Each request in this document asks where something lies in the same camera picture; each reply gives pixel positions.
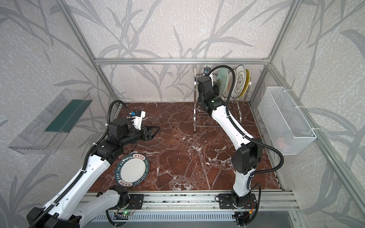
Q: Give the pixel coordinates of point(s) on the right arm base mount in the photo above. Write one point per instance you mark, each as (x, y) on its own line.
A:
(228, 201)

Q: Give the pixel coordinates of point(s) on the small orange sunburst plate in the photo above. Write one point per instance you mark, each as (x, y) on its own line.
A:
(226, 90)

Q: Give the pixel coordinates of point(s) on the clear plastic wall shelf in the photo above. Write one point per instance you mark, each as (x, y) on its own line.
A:
(46, 133)

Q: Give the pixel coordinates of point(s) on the wrist white camera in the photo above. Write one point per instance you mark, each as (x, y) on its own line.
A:
(206, 71)
(137, 118)

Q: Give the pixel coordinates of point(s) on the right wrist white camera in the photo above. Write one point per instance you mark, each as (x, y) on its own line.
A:
(206, 71)

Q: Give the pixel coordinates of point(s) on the yellow woven bamboo plate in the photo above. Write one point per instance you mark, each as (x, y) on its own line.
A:
(246, 84)

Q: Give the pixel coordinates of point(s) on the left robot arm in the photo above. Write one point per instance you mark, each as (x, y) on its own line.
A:
(62, 211)

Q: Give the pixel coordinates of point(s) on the green flower plate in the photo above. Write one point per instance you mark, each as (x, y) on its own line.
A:
(222, 80)

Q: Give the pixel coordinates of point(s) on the white plate dark lettered rim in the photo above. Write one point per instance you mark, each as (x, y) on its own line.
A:
(132, 170)

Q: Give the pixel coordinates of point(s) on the aluminium frame rail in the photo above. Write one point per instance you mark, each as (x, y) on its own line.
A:
(178, 61)

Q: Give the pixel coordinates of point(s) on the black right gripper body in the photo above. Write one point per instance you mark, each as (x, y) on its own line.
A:
(216, 89)

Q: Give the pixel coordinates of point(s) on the stainless steel dish rack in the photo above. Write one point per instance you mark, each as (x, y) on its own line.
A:
(216, 90)

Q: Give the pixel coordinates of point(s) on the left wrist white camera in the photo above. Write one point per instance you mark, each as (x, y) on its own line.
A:
(137, 118)

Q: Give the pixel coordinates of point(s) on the white plate green rim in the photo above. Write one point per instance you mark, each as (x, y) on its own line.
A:
(240, 79)

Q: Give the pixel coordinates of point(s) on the white wire mesh basket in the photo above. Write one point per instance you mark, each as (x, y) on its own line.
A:
(287, 127)

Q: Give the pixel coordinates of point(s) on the large orange sunburst plate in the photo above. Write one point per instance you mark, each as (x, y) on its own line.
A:
(196, 86)

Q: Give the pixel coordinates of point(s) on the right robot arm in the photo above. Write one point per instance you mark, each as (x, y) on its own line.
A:
(248, 154)

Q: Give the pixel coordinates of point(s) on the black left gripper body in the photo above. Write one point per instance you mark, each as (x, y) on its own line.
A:
(132, 136)

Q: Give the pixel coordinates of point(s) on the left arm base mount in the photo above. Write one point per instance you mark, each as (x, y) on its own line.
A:
(134, 202)

